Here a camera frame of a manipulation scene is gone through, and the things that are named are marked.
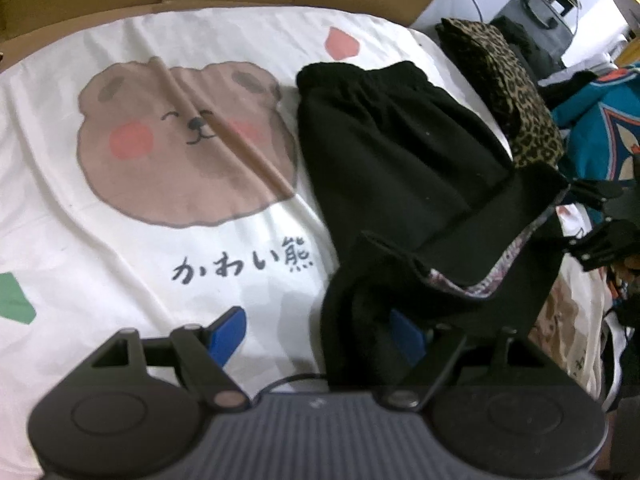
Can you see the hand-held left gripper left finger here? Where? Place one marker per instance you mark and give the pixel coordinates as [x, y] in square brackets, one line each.
[227, 332]

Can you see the white bear print bag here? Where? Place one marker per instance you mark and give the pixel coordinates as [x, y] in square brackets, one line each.
[570, 320]

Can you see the white bear print bedsheet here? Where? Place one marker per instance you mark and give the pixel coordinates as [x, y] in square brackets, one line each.
[100, 270]

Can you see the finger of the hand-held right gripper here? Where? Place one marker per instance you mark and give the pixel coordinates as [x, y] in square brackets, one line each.
[610, 245]
[597, 194]

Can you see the black garment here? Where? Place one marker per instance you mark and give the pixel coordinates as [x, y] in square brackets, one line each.
[525, 45]

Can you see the teal jersey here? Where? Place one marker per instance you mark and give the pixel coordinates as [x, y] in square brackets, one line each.
[600, 120]

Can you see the black shorts with patterned trim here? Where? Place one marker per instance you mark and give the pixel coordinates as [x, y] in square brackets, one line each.
[390, 160]

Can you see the round gold-rimmed table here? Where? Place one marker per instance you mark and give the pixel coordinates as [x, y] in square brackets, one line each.
[627, 10]

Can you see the leopard print cloth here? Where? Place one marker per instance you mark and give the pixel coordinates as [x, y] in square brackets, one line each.
[510, 90]

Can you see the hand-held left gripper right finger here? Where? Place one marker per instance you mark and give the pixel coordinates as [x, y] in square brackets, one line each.
[407, 337]

